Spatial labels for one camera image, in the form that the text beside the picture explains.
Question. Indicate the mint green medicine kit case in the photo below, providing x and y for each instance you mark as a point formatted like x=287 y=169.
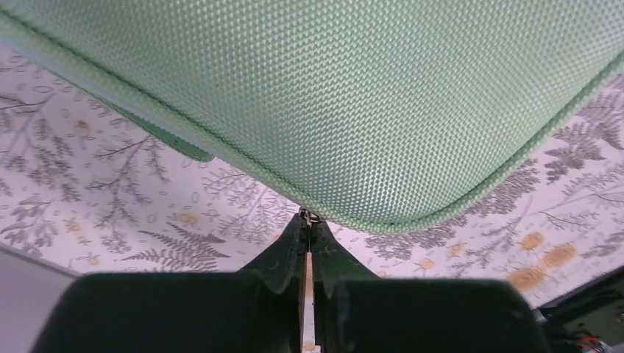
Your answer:
x=382 y=116

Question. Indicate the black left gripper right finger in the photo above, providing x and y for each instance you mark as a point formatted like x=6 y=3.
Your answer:
x=355 y=310

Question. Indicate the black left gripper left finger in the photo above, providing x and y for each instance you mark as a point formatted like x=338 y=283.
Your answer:
x=257 y=308

